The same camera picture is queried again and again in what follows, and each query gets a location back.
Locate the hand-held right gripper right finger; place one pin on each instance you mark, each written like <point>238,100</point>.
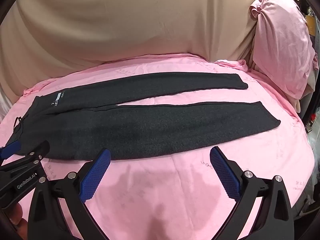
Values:
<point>226,175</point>

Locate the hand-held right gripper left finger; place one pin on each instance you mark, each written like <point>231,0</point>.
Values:
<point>93,177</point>

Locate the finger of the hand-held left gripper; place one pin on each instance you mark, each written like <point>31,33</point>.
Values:
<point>37,151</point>
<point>11,148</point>

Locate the dark grey pants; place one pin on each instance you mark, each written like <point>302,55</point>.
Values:
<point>150,130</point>

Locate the person's left hand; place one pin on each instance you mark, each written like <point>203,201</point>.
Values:
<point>15,216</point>

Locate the silver white curtain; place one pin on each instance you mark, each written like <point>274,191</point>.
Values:
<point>5,105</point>

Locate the pink bed sheet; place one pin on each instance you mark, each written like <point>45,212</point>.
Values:
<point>155,195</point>

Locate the pink pillow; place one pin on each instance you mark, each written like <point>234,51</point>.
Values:
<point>280,42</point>

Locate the beige backdrop cloth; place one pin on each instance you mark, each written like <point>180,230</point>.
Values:
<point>112,17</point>

